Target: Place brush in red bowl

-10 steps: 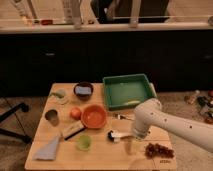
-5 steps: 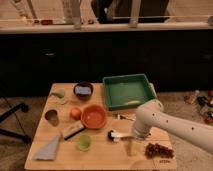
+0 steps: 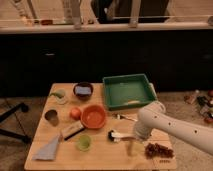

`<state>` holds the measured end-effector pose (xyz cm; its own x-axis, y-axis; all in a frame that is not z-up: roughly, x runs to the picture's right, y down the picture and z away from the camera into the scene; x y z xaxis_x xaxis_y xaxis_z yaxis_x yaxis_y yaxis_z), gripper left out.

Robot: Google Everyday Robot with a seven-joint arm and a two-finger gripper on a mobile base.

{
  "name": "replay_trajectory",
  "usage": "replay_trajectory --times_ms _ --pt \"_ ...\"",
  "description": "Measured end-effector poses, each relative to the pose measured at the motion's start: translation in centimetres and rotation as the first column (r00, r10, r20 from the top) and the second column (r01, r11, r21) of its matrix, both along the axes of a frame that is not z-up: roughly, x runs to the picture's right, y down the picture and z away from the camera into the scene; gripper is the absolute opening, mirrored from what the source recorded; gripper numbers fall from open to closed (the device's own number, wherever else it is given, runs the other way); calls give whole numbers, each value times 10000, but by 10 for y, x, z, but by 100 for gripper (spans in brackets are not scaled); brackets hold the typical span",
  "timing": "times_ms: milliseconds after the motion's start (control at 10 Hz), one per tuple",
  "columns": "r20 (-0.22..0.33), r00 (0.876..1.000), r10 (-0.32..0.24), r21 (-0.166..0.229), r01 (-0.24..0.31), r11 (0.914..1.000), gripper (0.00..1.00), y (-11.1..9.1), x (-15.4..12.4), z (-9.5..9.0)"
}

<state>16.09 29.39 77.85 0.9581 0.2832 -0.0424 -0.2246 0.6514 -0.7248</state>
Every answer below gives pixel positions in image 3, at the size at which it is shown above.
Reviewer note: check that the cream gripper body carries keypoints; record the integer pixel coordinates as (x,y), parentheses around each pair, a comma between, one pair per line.
(135,147)

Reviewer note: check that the white black dish brush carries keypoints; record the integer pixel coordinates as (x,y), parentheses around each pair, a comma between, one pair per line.
(117,136)

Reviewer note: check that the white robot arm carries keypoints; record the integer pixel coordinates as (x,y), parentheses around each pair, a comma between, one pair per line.
(153,116)

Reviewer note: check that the red orange bowl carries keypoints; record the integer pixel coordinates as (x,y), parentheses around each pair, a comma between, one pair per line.
(93,117)

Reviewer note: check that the dark brown bowl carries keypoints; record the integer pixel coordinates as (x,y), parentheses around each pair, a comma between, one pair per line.
(83,84)

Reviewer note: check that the bunch of red grapes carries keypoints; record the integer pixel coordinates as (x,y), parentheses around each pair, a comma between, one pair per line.
(154,150)

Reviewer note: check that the silver fork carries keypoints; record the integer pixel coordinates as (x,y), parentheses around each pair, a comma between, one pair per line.
(118,116)

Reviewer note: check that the yellow item in tray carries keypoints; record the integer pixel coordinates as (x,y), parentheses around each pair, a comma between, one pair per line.
(132,102)

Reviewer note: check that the light green cup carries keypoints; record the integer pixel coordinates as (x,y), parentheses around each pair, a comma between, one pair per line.
(83,143)

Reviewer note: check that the green plastic tray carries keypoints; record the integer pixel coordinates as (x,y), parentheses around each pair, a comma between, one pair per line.
(124,88)

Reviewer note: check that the orange fruit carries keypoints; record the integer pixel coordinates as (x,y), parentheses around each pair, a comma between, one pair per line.
(75,113)

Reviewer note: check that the blue sponge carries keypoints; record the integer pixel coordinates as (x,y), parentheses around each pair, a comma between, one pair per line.
(83,90)

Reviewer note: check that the grey blue cloth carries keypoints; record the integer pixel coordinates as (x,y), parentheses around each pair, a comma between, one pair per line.
(48,151)

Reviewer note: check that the grey metal cup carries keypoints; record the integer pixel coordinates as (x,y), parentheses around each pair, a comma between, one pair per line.
(52,117)

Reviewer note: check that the green toy vegetable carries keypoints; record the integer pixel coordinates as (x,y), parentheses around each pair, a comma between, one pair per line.
(60,96)

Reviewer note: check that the black chair base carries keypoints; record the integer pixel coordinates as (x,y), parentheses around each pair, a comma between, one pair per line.
(10,125)

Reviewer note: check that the wooden block with black handle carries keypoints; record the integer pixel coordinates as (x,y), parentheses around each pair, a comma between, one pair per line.
(72,130)

